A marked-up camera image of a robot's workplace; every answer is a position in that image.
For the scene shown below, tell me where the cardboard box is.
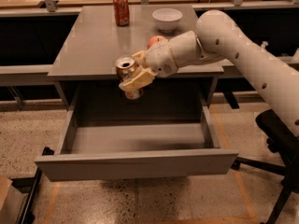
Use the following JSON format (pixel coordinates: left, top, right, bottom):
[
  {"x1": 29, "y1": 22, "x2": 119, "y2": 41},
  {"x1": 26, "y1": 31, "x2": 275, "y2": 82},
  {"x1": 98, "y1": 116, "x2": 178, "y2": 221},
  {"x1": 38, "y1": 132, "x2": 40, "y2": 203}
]
[{"x1": 0, "y1": 176, "x2": 23, "y2": 224}]

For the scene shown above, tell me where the red soda can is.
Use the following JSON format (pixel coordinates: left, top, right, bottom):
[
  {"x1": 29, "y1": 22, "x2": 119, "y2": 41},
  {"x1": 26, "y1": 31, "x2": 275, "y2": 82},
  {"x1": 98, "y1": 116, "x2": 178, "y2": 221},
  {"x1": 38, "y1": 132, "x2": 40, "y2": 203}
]
[{"x1": 113, "y1": 0, "x2": 130, "y2": 26}]

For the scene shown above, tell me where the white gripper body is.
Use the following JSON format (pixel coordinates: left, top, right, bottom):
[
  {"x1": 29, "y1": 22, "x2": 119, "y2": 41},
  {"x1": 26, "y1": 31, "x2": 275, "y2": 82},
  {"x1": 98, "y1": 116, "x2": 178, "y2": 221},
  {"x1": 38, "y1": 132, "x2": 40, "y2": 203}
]
[{"x1": 145, "y1": 39, "x2": 178, "y2": 77}]

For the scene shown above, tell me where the gold orange soda can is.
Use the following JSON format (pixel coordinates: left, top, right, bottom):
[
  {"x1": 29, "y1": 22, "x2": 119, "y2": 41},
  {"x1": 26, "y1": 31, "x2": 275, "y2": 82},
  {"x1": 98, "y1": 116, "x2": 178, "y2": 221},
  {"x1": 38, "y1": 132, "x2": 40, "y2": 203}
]
[{"x1": 115, "y1": 56, "x2": 143, "y2": 100}]

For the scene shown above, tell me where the white bowl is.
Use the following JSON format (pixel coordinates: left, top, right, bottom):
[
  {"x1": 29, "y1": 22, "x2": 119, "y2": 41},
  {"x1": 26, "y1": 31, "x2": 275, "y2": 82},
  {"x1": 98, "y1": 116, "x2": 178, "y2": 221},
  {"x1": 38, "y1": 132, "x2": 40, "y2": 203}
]
[{"x1": 152, "y1": 8, "x2": 182, "y2": 33}]

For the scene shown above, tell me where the black office chair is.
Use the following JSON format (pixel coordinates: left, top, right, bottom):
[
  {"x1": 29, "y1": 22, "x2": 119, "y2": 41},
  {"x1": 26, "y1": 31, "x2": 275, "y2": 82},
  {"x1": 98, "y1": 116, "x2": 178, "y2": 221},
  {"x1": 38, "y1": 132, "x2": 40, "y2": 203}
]
[{"x1": 232, "y1": 108, "x2": 299, "y2": 224}]

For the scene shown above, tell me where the grey railing beam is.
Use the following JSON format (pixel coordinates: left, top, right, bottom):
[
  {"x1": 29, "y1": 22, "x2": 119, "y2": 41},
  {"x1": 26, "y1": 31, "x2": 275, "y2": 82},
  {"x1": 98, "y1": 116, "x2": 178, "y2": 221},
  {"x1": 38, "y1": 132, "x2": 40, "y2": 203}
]
[{"x1": 0, "y1": 64, "x2": 53, "y2": 87}]

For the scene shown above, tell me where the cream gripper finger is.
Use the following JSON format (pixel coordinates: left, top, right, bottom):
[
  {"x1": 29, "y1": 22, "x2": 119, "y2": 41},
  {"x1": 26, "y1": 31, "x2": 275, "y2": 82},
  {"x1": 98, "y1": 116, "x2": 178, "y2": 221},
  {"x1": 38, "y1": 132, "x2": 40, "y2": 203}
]
[
  {"x1": 119, "y1": 68, "x2": 156, "y2": 91},
  {"x1": 133, "y1": 50, "x2": 147, "y2": 67}
]

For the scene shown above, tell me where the red apple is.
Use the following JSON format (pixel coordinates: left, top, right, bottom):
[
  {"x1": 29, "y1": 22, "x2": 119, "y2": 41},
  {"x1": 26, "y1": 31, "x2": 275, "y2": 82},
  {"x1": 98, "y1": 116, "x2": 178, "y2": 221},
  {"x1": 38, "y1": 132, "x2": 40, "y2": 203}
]
[{"x1": 147, "y1": 35, "x2": 166, "y2": 49}]

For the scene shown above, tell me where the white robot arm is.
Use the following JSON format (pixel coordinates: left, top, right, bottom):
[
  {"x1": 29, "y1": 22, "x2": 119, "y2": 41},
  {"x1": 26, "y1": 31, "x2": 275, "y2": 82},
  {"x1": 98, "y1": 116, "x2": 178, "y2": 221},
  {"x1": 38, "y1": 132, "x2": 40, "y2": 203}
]
[{"x1": 116, "y1": 10, "x2": 299, "y2": 136}]

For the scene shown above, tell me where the grey cabinet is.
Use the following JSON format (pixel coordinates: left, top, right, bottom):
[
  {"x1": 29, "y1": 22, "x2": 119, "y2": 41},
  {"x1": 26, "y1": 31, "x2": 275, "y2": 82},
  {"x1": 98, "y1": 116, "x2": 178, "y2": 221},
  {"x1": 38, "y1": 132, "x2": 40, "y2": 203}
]
[{"x1": 48, "y1": 5, "x2": 223, "y2": 112}]

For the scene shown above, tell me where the open grey top drawer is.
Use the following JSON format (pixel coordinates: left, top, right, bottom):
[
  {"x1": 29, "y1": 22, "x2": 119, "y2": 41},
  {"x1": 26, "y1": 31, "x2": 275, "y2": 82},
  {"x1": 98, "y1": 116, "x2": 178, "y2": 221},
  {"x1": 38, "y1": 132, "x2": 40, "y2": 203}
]
[{"x1": 36, "y1": 91, "x2": 238, "y2": 181}]

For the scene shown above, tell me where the black floor stand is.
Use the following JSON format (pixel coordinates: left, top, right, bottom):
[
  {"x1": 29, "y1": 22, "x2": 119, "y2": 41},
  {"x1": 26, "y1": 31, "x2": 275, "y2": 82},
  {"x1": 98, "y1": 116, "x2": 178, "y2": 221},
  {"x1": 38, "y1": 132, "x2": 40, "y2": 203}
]
[{"x1": 12, "y1": 147, "x2": 55, "y2": 224}]

